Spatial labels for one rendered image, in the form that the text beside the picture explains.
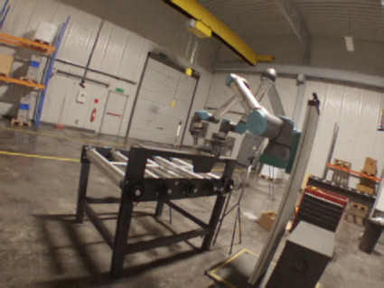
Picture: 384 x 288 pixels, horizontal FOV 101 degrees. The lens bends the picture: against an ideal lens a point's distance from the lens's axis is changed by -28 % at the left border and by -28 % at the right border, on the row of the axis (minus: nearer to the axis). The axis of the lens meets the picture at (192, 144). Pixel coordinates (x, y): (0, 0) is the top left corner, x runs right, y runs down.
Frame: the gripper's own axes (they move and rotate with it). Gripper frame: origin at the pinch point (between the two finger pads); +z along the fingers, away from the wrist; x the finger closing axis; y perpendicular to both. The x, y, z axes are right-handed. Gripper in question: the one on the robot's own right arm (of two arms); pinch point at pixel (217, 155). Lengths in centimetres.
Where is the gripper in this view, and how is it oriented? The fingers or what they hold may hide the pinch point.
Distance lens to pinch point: 197.6
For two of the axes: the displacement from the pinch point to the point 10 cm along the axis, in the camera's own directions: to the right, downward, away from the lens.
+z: -2.5, 9.7, 0.7
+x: 6.7, 1.2, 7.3
